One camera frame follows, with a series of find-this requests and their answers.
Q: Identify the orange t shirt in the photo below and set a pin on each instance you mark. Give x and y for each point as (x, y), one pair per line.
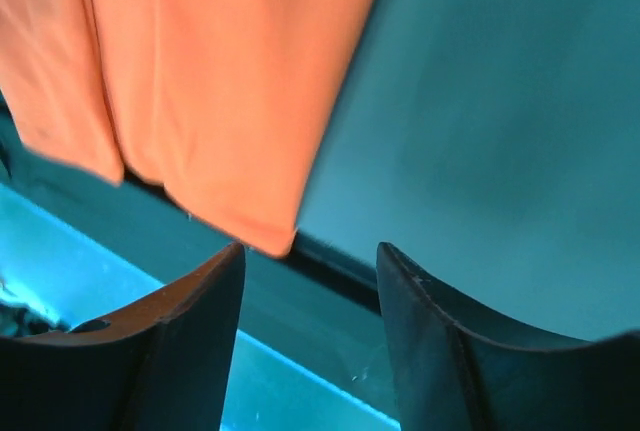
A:
(223, 103)

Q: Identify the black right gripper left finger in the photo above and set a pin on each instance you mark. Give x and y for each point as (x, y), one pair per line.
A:
(159, 363)

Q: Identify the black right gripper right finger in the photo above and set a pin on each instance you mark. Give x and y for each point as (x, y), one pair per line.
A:
(460, 365)

